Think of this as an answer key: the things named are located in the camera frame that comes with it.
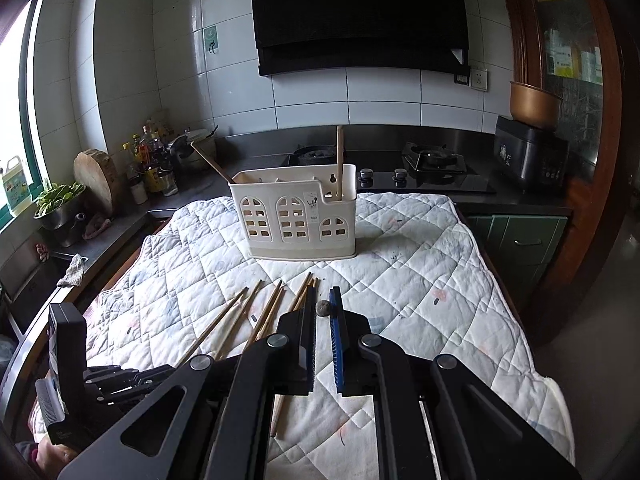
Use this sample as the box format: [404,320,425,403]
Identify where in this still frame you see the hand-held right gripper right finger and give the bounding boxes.
[329,286,583,480]

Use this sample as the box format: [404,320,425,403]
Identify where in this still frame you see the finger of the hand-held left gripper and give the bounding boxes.
[89,376,169,407]
[85,363,177,387]

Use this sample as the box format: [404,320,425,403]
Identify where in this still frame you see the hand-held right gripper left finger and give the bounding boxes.
[59,306,317,480]

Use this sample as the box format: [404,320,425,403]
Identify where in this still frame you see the white plastic chopstick holder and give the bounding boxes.
[228,164,358,261]

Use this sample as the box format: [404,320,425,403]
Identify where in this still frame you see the person's left hand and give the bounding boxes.
[37,432,78,467]

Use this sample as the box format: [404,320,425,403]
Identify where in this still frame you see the steel sink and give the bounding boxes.
[0,252,88,331]

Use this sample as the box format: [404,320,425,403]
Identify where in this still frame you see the grey rag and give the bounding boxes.
[56,254,85,288]

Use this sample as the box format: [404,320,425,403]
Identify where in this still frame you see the white quilted blanket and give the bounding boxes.
[30,191,576,480]

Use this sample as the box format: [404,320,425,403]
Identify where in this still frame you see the pink rag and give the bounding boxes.
[82,212,113,240]

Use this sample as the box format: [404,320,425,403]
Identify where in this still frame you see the metal bowl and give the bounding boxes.
[34,195,86,232]

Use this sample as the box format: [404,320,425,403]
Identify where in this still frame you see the green leafy vegetables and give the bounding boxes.
[35,182,86,216]

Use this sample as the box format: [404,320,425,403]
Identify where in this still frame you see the detergent bottle with green label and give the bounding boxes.
[2,156,32,212]

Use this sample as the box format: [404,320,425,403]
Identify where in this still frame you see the round wooden cutting board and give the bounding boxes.
[73,148,120,217]

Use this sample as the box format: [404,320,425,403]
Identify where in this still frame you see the black glass gas stove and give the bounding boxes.
[282,141,498,196]

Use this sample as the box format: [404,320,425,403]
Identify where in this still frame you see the green base cabinet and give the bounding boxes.
[465,214,571,306]

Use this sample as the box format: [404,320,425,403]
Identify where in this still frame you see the green framed window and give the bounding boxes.
[0,0,51,231]

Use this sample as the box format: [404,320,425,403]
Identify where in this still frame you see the cluster of condiment bottles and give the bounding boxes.
[121,119,180,205]

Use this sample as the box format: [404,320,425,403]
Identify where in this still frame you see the metal pot with lid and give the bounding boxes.
[170,127,218,171]

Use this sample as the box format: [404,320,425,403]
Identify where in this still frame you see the black rice cooker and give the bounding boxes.
[494,115,571,192]

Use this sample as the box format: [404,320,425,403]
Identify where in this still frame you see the copper inner pot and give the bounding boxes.
[509,80,565,131]

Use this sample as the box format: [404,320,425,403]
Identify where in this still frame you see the black range hood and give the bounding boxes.
[223,0,489,78]

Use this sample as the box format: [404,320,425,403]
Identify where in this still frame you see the wooden glass door cabinet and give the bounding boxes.
[500,0,626,346]

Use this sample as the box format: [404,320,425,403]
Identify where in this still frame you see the row of white green boxes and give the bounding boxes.
[545,30,603,83]

